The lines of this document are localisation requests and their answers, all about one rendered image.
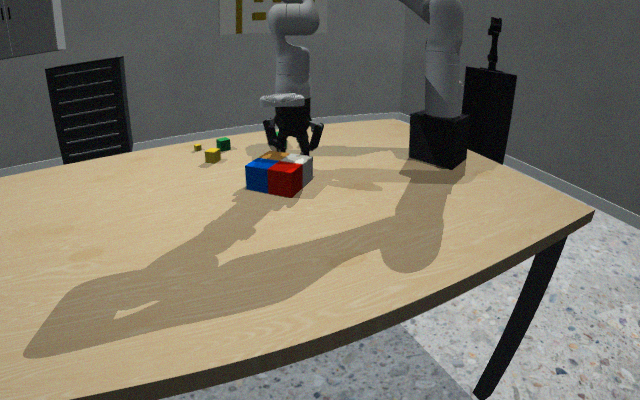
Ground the blue cube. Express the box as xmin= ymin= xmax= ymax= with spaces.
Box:
xmin=245 ymin=158 xmax=279 ymax=193

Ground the yellow cube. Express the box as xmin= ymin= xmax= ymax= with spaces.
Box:
xmin=205 ymin=148 xmax=221 ymax=163

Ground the red cube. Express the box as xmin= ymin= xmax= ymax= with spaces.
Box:
xmin=267 ymin=161 xmax=303 ymax=198

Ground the brown wood-grain cube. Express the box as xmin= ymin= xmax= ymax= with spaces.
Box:
xmin=258 ymin=151 xmax=290 ymax=161

